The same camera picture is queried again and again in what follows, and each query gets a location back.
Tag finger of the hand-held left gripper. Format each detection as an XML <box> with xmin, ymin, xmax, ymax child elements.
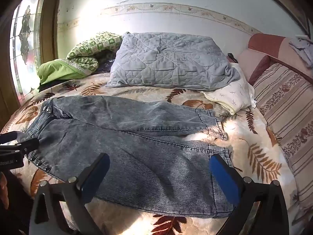
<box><xmin>0</xmin><ymin>131</ymin><xmax>19</xmax><ymax>144</ymax></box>
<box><xmin>0</xmin><ymin>138</ymin><xmax>40</xmax><ymax>156</ymax></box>

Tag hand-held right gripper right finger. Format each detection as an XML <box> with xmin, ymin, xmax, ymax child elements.
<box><xmin>209</xmin><ymin>154</ymin><xmax>294</xmax><ymax>235</ymax></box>

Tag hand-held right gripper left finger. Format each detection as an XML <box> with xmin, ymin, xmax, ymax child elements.
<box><xmin>29</xmin><ymin>152</ymin><xmax>110</xmax><ymax>235</ymax></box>

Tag grey-blue denim pants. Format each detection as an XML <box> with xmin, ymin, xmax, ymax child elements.
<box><xmin>24</xmin><ymin>95</ymin><xmax>236</xmax><ymax>219</ymax></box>

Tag leaf-print plush blanket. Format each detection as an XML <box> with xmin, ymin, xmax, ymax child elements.
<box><xmin>0</xmin><ymin>72</ymin><xmax>301</xmax><ymax>235</ymax></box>

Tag lime green cloth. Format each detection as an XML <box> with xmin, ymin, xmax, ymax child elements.
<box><xmin>38</xmin><ymin>59</ymin><xmax>85</xmax><ymax>85</ymax></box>

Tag white twig-print pillow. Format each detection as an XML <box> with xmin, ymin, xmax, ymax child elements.
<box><xmin>201</xmin><ymin>62</ymin><xmax>256</xmax><ymax>115</ymax></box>

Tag striped floral cushion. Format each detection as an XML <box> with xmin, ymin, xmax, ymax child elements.
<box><xmin>252</xmin><ymin>62</ymin><xmax>313</xmax><ymax>211</ymax></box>

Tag dark blue cloth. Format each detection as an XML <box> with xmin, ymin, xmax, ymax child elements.
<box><xmin>94</xmin><ymin>54</ymin><xmax>116</xmax><ymax>74</ymax></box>

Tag wooden door with stained glass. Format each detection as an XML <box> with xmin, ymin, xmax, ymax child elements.
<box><xmin>0</xmin><ymin>0</ymin><xmax>65</xmax><ymax>128</ymax></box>

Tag green patterned quilt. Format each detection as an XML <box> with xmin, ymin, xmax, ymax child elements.
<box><xmin>66</xmin><ymin>31</ymin><xmax>123</xmax><ymax>75</ymax></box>

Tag grey quilted pillow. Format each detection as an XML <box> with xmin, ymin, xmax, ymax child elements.
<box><xmin>105</xmin><ymin>31</ymin><xmax>241</xmax><ymax>91</ymax></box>

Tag pink padded headboard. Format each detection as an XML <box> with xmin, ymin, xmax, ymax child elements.
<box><xmin>237</xmin><ymin>33</ymin><xmax>313</xmax><ymax>84</ymax></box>

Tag pale grey crumpled cloth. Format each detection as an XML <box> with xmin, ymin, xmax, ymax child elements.
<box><xmin>289</xmin><ymin>35</ymin><xmax>313</xmax><ymax>68</ymax></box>

